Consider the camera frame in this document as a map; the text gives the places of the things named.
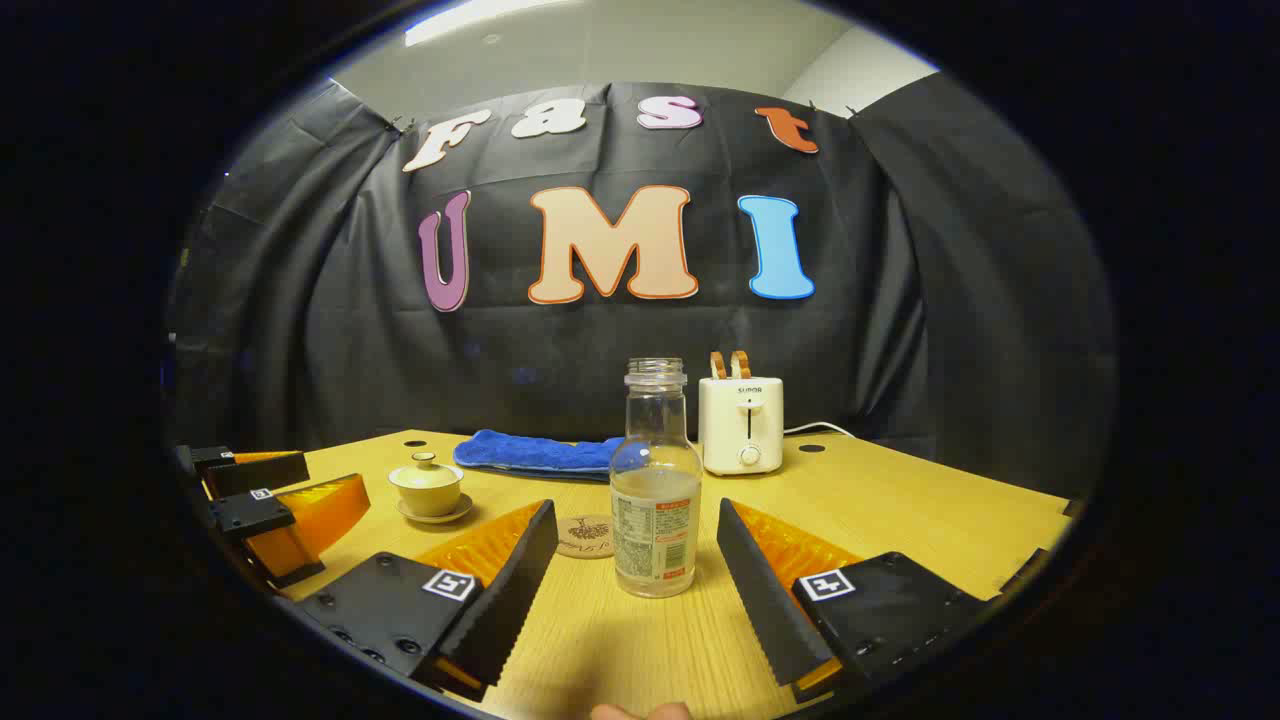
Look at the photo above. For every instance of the white toaster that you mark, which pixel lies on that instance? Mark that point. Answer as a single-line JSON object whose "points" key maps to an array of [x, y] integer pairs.
{"points": [[740, 425]]}

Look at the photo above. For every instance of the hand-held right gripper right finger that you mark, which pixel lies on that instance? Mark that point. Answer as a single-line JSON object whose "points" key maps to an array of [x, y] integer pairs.
{"points": [[762, 590]]}

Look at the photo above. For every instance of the beige ceramic teacup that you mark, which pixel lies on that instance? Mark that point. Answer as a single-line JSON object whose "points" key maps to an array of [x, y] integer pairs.
{"points": [[428, 500]]}

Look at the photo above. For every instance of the toast slice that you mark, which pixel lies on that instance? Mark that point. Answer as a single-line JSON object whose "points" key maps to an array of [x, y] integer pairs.
{"points": [[718, 365], [740, 364]]}

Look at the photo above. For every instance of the clear labelled water bottle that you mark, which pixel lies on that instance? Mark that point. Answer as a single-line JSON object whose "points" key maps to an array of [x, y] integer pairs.
{"points": [[655, 500]]}

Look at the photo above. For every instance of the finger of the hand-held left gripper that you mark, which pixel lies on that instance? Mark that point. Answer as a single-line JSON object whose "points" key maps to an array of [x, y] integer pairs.
{"points": [[265, 472], [255, 512]]}

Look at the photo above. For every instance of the blue towel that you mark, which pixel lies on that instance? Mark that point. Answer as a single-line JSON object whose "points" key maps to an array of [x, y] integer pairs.
{"points": [[530, 452]]}

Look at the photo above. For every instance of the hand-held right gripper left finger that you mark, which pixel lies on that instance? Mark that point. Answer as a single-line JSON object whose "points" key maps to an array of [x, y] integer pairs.
{"points": [[515, 580]]}

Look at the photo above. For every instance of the round cork coaster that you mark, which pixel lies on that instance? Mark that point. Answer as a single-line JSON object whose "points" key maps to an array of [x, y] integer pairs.
{"points": [[585, 538]]}

